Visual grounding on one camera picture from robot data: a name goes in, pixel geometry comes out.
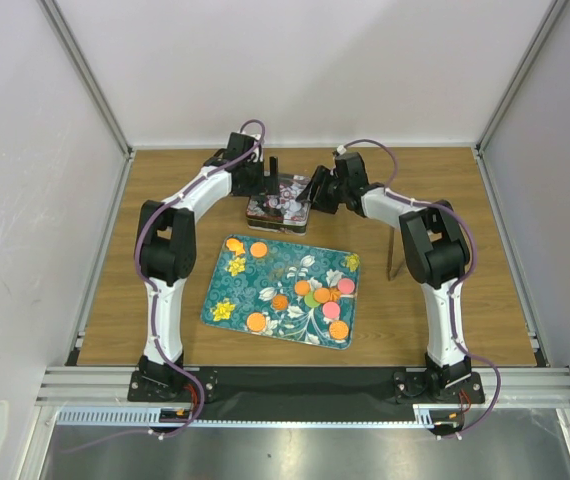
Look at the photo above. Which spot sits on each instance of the square cookie tin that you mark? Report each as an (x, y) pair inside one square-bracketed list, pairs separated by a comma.
[(294, 224)]

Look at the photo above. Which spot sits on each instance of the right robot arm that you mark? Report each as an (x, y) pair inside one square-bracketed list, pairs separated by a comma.
[(436, 255)]

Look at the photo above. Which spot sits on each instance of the orange round cookie pile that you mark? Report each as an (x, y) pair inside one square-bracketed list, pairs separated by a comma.
[(322, 295)]

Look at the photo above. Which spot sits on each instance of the pink round cookie lower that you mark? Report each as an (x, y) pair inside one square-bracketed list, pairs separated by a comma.
[(331, 310)]

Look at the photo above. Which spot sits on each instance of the gold tin lid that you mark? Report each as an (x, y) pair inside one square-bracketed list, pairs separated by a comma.
[(284, 204)]

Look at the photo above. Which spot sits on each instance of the pink round cookie upper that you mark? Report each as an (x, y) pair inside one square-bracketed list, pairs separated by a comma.
[(346, 286)]

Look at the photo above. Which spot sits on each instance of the orange fish cookie left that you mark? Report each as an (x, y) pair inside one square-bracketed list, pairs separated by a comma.
[(235, 246)]

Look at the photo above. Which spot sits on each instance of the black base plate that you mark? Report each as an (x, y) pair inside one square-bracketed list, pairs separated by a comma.
[(307, 394)]

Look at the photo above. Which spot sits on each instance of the pink round cookie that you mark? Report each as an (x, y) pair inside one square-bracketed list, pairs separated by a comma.
[(346, 286), (331, 310)]

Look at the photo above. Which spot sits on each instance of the green cookie under pile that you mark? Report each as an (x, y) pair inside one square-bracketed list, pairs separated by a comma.
[(310, 300)]

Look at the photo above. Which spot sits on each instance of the orange round cookie top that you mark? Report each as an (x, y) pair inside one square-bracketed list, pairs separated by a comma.
[(259, 249)]

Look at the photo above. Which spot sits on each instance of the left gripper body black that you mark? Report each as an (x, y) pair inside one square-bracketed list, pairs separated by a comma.
[(255, 183)]

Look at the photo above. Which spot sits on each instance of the orange dotted cookie front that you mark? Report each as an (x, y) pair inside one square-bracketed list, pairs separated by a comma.
[(256, 322)]

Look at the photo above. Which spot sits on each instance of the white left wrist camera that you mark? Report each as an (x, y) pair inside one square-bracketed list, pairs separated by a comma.
[(254, 136)]

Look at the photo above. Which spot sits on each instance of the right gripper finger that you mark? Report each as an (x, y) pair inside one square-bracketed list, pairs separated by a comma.
[(326, 203), (316, 191)]

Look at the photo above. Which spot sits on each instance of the orange dotted cookie right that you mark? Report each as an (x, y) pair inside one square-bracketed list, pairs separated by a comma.
[(338, 330)]

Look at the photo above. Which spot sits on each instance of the orange round cookie centre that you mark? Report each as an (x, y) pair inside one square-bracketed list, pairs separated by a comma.
[(302, 288)]

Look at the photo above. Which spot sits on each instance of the aluminium frame rail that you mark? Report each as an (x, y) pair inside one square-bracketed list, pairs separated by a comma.
[(97, 396)]

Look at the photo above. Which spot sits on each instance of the teal floral tray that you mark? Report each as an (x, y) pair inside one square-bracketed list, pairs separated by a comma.
[(243, 285)]

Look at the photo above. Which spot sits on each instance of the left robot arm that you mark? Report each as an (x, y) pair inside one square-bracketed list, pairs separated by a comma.
[(166, 252)]

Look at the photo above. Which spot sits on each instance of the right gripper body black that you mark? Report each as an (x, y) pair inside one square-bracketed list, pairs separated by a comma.
[(339, 189)]

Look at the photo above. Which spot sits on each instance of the orange dotted cookie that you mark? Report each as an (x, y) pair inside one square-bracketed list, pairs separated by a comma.
[(338, 330), (256, 322)]

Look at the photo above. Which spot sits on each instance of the metal tongs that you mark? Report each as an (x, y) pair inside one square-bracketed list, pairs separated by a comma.
[(395, 254)]

